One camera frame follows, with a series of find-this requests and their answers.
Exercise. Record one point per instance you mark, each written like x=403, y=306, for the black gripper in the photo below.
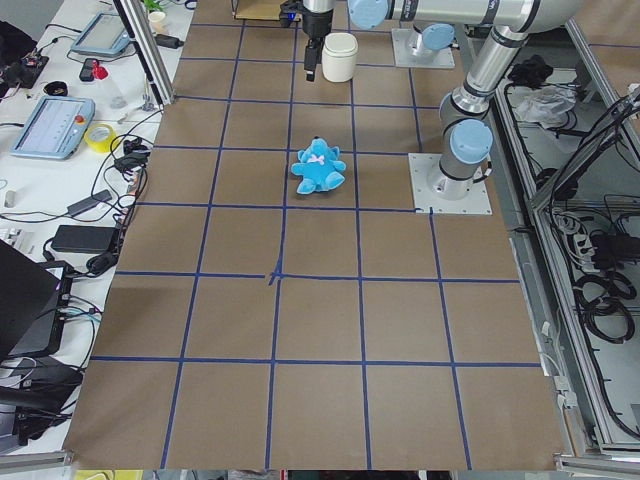
x=316, y=24

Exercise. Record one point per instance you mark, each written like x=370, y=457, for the white lidded trash can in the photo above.
x=339, y=57

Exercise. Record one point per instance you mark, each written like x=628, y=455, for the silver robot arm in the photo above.
x=467, y=140
x=425, y=15

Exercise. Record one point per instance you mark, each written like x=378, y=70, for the blue plush teddy bear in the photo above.
x=319, y=167

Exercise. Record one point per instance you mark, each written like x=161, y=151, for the white paper cup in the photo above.
x=158, y=22

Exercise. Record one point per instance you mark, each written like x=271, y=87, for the blue teach pendant far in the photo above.
x=104, y=36

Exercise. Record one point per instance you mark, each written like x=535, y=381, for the blue teach pendant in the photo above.
x=104, y=36
x=55, y=128

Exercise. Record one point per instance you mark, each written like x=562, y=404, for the black cloth bundle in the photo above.
x=531, y=73

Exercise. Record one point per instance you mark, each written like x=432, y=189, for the black remote with red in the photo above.
x=92, y=70

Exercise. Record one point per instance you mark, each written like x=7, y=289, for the yellow tape roll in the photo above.
x=100, y=138

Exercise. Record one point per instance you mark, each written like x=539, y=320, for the crumpled white cloth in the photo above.
x=548, y=106

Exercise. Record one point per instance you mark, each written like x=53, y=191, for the small black power adapter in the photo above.
x=89, y=203

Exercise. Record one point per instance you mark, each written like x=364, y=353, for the brown paper table mat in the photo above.
x=250, y=326

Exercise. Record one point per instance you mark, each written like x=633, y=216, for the black round dish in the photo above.
x=56, y=88

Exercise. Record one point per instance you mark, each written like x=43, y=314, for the blue teach pendant near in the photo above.
x=55, y=128

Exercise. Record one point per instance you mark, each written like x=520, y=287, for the black power adapter brick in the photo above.
x=83, y=239

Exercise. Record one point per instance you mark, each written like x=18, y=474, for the black computer case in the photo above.
x=32, y=300

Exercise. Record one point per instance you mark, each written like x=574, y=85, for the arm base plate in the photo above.
x=429, y=48
x=435, y=193

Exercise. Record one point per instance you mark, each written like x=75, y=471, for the aluminium frame post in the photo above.
x=135, y=21

